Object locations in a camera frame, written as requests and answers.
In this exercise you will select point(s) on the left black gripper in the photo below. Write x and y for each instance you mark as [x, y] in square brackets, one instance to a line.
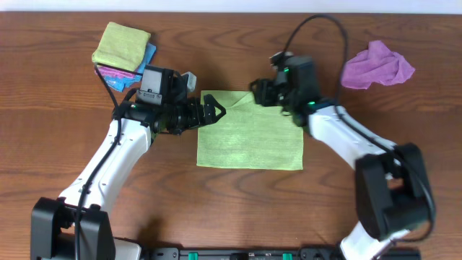
[196, 119]

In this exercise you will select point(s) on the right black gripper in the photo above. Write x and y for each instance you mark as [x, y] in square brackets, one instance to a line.
[262, 92]

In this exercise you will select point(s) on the green microfibre cloth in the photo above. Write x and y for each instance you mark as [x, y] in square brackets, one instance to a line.
[249, 136]

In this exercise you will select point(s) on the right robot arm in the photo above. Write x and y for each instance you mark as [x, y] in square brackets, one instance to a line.
[392, 190]

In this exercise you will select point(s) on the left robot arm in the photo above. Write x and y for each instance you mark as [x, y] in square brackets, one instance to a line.
[76, 224]

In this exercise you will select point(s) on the folded blue cloth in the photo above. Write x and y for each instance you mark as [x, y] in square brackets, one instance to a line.
[121, 85]

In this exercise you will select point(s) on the crumpled purple cloth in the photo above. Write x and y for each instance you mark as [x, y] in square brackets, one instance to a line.
[377, 64]

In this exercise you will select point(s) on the folded green cloth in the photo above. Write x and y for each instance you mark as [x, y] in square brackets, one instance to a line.
[121, 46]

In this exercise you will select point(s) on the folded pink cloth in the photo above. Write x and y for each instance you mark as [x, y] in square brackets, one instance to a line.
[115, 74]

